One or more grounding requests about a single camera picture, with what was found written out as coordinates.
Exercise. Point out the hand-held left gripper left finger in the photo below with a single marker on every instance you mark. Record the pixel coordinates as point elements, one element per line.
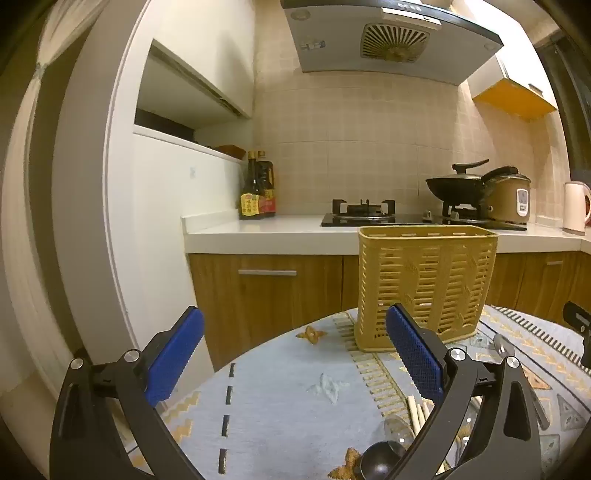
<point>178,355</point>

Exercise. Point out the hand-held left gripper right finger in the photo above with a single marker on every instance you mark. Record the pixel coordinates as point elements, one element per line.
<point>415,355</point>

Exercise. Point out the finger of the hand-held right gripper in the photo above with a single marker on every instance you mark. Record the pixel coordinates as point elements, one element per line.
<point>577,316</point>

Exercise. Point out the wooden chopstick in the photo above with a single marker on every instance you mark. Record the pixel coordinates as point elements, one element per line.
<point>414,415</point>
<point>423,410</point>

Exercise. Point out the yellow plastic utensil basket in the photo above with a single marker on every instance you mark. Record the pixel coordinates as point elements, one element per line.
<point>438,267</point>

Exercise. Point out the black ladle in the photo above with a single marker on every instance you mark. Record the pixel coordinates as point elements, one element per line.
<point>383,461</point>

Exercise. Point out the clear plastic spoon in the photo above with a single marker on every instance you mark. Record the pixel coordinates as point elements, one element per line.
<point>397,429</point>

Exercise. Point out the metal spoon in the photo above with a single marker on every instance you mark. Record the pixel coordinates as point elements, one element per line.
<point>502,344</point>

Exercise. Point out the wooden base cabinet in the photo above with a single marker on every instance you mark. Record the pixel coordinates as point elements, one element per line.
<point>277,314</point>

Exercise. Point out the pink electric kettle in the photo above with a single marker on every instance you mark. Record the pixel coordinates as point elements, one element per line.
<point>575,207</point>

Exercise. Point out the black gas stove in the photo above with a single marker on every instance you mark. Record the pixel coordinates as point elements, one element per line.
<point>415,220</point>

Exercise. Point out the golden rice cooker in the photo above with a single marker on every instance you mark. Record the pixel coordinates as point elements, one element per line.
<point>508,198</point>

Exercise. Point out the white kitchen countertop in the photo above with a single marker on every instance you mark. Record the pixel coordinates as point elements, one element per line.
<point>277,233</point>

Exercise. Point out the black wok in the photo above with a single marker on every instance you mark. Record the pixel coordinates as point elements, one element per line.
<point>455,189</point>

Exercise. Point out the slim dark sauce bottle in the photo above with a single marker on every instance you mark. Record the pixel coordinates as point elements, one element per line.
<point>249,194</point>

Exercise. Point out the red label sauce bottle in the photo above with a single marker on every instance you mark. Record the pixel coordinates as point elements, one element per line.
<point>267,194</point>

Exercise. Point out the black wok lid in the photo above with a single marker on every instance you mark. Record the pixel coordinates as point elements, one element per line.
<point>466,167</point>

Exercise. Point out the wooden tray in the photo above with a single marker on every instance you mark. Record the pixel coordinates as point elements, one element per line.
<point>228,150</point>

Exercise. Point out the grey range hood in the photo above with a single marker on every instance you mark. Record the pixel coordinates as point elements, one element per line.
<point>369,37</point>

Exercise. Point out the dark window frame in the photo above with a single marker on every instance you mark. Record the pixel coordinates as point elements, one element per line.
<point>570,115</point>

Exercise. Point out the yellow bottomed wall cabinet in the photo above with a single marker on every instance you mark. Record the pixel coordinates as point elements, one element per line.
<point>512,97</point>

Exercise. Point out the white wall cabinet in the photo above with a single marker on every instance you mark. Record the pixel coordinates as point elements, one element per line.
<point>207,46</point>

